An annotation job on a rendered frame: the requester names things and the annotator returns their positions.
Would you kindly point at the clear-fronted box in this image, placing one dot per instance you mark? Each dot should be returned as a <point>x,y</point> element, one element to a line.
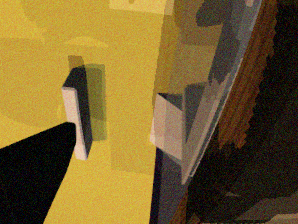
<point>227,132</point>

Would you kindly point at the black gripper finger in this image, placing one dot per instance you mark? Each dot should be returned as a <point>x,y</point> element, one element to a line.
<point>31,171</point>

